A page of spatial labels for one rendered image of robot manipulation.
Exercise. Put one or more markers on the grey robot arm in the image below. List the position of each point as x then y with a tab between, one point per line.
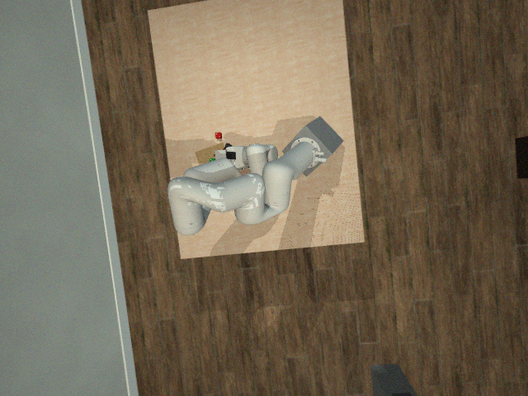
218	185

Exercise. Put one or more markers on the tan square mat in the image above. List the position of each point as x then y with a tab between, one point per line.
205	154

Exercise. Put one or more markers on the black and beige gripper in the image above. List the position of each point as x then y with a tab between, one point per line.
238	162

